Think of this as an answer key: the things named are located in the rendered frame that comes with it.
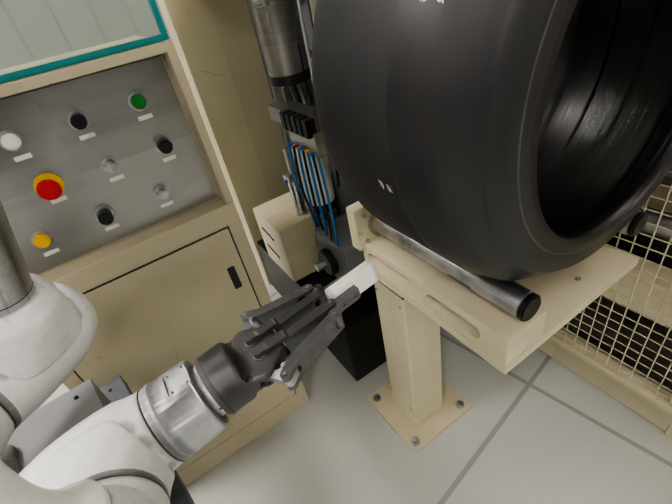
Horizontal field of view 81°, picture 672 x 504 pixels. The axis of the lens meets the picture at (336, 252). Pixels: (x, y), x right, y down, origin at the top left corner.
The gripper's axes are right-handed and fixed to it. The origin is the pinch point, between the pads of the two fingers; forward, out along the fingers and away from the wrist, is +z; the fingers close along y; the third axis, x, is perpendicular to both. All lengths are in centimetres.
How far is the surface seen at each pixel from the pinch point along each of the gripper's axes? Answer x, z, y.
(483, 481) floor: 105, 17, 0
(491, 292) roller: 12.9, 17.8, -5.7
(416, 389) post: 84, 17, 26
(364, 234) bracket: 14.9, 15.4, 23.5
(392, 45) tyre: -24.2, 11.3, -1.9
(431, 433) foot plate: 103, 15, 20
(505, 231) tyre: -4.9, 13.9, -11.6
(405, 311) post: 48, 21, 26
